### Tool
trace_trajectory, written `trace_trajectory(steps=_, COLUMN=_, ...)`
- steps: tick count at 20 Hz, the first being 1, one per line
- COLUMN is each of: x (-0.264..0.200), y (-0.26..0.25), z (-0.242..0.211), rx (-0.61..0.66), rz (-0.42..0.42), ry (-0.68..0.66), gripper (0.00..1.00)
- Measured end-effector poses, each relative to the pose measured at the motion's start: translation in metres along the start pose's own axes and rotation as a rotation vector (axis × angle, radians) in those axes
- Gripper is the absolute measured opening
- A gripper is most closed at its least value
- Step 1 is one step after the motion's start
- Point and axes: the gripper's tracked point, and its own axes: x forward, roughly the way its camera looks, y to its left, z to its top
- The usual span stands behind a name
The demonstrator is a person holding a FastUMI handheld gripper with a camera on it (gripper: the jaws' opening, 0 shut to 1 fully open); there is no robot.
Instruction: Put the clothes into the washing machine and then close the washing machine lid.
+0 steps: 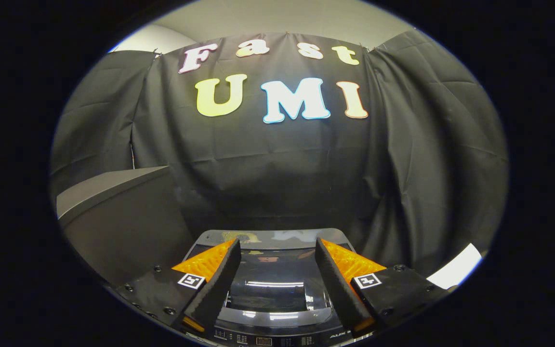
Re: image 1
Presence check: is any grey washing machine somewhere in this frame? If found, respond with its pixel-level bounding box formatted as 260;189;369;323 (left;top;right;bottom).
181;229;370;347

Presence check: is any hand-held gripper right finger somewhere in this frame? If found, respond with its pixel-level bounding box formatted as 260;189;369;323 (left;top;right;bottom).
315;237;452;339

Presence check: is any white paper sheet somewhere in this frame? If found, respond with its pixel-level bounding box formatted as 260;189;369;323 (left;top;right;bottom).
426;243;483;290

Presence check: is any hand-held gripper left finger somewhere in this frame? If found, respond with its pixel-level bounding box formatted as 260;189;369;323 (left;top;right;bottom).
115;239;242;334

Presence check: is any dark washing machine lid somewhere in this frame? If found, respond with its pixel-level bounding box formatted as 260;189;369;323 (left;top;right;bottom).
181;229;356;328

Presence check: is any grey cabinet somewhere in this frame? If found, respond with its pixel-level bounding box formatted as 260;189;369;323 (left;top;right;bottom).
56;166;196;290

